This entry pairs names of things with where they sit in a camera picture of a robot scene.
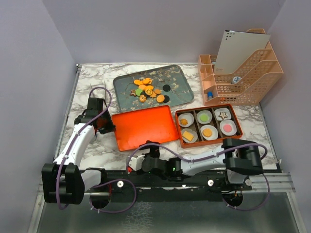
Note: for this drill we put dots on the orange metal tin lid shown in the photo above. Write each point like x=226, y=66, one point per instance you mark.
x=134, y=128

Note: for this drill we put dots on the yellow square cookie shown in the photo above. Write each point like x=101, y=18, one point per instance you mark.
x=188, y=136

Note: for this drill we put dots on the brown swirl cookie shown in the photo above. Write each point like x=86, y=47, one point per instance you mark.
x=183, y=122
x=142, y=98

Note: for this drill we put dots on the orange round cracker cookie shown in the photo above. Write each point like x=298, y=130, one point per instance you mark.
x=160, y=98

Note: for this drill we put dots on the brown star cookie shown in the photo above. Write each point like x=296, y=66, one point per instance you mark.
x=133, y=93

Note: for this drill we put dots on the round patterned tape roll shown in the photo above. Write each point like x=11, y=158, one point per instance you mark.
x=235, y=79

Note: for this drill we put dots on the metal tweezers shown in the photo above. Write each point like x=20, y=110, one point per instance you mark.
x=100, y=87

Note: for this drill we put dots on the green round cookie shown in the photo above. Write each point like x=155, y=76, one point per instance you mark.
x=138, y=92
x=204, y=117

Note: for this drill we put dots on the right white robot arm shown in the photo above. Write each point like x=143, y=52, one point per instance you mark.
x=240, y=158

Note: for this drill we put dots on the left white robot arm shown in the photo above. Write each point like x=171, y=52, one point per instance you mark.
x=63, y=182

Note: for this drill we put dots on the orange cookie tin box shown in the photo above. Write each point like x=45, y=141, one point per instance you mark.
x=196, y=126

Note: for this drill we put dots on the white star cookie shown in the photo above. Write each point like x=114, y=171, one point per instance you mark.
x=223, y=115

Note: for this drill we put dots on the black round cookie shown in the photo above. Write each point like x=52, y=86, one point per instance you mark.
x=166, y=99
x=166, y=88

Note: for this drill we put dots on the peach plastic desk organizer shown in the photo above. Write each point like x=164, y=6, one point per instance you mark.
x=259, y=73

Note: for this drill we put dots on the pink round cookie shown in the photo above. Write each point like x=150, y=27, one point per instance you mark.
x=227, y=128

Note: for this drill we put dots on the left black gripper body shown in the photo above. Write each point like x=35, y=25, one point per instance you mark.
x=107, y=126

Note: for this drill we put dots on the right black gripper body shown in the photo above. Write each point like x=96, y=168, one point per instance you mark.
x=154, y=151

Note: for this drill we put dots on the floral dark serving tray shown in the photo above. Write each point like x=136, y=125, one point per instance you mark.
x=180, y=93

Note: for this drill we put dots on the orange lotus slice cookie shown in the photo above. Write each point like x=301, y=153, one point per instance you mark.
x=148, y=92

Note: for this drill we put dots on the orange flower cookie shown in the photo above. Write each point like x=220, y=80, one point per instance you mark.
x=147, y=81

